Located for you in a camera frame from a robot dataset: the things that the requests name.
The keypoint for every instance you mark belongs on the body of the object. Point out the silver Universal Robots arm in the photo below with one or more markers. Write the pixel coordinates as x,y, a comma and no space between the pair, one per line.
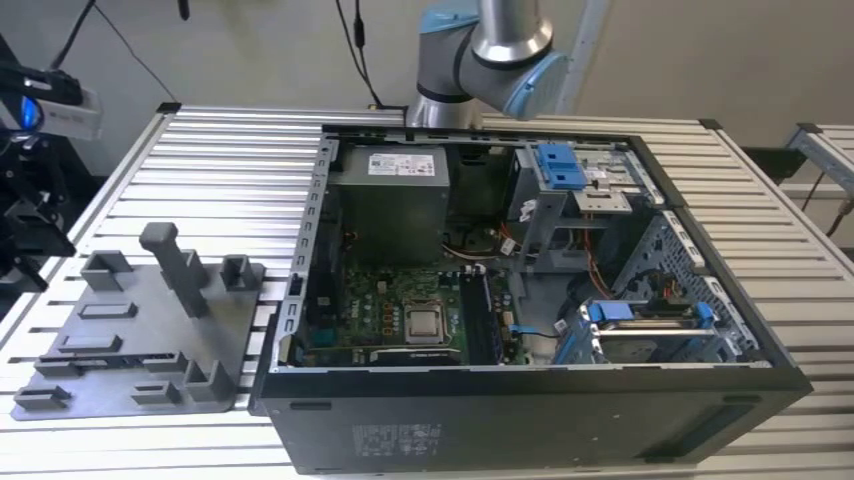
494,55

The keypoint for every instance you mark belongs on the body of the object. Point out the grey plastic parts rack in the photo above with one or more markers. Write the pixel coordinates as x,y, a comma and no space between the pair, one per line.
134,325

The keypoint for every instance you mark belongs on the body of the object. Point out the small black hanging object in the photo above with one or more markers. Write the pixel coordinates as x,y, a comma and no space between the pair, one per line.
183,9

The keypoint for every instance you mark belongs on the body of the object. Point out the grey power supply unit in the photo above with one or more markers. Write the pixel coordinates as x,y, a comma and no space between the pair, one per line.
387,215

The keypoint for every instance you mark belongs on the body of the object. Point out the green motherboard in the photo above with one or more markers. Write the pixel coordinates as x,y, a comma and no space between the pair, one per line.
374,300

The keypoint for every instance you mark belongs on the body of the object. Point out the metal CPU socket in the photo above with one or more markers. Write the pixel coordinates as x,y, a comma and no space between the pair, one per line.
405,325

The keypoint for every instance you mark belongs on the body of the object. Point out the silver CPU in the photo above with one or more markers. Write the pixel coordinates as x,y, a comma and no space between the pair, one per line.
425,323

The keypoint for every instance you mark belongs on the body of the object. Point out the black graphics card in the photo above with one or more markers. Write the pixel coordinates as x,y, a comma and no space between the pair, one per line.
414,356

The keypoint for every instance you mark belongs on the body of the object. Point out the black open PC case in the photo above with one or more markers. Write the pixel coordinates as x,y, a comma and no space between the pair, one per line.
467,425

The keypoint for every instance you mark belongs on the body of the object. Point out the hard disk in blue carrier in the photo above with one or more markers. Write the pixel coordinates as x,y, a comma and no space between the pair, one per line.
641,327

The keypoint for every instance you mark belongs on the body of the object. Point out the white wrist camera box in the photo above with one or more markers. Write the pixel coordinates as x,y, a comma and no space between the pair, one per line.
70,117

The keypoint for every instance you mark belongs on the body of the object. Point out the blue plastic drive bracket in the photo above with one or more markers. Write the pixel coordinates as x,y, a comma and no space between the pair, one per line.
557,167

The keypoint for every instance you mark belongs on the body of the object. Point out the small silver drive bracket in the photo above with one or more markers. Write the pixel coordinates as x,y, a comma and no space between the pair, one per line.
603,202

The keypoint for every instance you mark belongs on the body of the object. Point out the aluminium frame side table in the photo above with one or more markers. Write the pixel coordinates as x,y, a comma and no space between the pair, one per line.
828,150

